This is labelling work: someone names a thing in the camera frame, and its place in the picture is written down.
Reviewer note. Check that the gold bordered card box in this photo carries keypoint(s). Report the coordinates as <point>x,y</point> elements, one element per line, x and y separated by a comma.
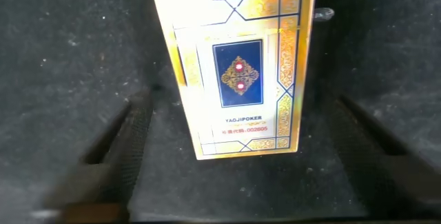
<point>237,72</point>

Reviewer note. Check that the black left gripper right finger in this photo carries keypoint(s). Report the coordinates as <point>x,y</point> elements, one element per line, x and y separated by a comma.
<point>379,169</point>

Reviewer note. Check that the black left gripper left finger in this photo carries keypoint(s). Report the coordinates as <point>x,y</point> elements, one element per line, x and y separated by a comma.
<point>117,162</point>

